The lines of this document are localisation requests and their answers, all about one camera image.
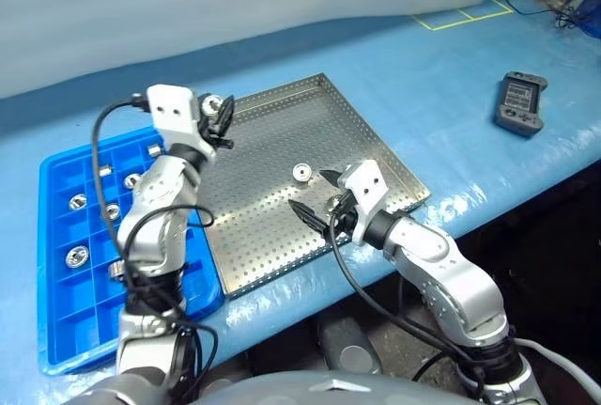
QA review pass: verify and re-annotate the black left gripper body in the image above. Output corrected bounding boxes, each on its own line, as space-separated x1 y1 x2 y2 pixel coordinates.
199 113 236 150

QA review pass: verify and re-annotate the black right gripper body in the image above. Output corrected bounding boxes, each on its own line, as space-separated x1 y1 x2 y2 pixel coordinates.
323 191 365 240

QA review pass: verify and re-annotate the perforated steel tray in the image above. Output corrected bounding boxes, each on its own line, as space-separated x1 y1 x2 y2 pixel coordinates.
194 72 432 301

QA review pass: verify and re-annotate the blue plastic compartment tray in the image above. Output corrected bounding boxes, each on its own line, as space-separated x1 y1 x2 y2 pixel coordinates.
38 126 225 376

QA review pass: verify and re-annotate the grey robot torso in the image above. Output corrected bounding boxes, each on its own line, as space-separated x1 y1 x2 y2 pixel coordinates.
60 366 475 405

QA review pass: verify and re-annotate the dark grey handheld controller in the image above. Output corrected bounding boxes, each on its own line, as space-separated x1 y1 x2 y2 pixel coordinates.
492 70 549 139

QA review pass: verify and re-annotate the yellow tape floor marking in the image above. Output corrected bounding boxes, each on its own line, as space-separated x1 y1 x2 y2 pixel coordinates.
411 0 514 32

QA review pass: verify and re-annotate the blue crate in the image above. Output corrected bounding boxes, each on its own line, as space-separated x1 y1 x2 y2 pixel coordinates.
576 0 601 39

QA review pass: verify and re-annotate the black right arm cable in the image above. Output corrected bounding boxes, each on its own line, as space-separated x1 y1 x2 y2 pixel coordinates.
328 210 489 381

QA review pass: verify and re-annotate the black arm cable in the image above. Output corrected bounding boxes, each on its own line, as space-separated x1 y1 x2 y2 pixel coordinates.
328 210 489 381
91 93 218 399

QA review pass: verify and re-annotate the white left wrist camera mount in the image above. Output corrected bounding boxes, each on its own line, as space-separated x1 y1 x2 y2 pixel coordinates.
146 85 218 166

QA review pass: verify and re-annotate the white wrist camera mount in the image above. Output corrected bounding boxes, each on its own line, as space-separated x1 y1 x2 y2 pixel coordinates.
335 159 391 244
146 85 218 166

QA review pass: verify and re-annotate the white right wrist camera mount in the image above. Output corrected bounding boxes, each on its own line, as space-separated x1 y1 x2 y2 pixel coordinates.
335 159 391 244

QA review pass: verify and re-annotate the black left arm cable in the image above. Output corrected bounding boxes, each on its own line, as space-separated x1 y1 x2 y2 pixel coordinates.
91 93 218 399

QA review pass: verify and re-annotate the black floor cable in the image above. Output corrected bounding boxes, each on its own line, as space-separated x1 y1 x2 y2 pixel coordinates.
497 0 572 30

